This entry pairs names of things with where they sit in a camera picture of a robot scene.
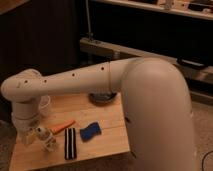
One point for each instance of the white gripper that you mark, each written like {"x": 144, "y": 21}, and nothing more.
{"x": 25, "y": 128}

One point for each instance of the clear plastic bottle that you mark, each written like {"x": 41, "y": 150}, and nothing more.
{"x": 47, "y": 138}

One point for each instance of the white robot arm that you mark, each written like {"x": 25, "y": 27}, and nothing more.
{"x": 155, "y": 99}

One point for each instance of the orange carrot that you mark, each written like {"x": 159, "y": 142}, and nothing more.
{"x": 60, "y": 127}

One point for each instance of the black white striped cloth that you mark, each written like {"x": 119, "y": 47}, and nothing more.
{"x": 70, "y": 144}

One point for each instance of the wooden table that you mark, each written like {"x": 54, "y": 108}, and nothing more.
{"x": 78, "y": 107}

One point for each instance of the blue sponge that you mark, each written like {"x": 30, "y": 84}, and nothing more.
{"x": 90, "y": 131}

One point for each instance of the black round bowl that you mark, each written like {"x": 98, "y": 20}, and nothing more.
{"x": 102, "y": 97}

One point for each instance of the grey metal pole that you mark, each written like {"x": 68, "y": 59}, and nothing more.
{"x": 90, "y": 33}

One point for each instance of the low wooden bench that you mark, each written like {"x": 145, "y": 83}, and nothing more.
{"x": 114, "y": 51}

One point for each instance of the wooden shelf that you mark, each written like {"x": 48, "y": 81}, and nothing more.
{"x": 156, "y": 8}

